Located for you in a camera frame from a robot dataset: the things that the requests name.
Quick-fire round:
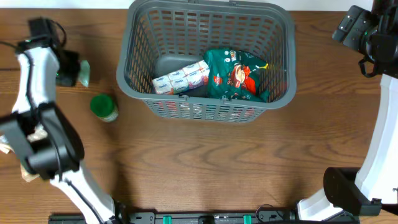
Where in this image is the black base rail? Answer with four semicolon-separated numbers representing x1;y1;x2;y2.
48;210;360;224

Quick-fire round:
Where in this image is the green coffee bag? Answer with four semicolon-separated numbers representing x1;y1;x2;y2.
203;49;269;102

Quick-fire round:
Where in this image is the green-lid jar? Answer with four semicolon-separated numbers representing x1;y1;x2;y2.
90;94;119;123

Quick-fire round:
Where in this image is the beige paper pouch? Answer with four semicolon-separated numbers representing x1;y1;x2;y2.
1;124;47;182

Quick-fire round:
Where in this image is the small white-teal pouch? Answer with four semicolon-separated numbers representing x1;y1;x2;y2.
78;60;90;88

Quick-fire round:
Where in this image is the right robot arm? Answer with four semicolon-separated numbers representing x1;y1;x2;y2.
295;1;397;223

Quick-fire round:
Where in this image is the tissue multipack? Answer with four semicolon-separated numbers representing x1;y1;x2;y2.
152;60;210;95

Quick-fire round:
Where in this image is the grey plastic basket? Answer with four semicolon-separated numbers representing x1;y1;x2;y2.
116;1;297;111

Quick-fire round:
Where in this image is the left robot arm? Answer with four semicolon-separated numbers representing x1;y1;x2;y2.
1;17;130;223

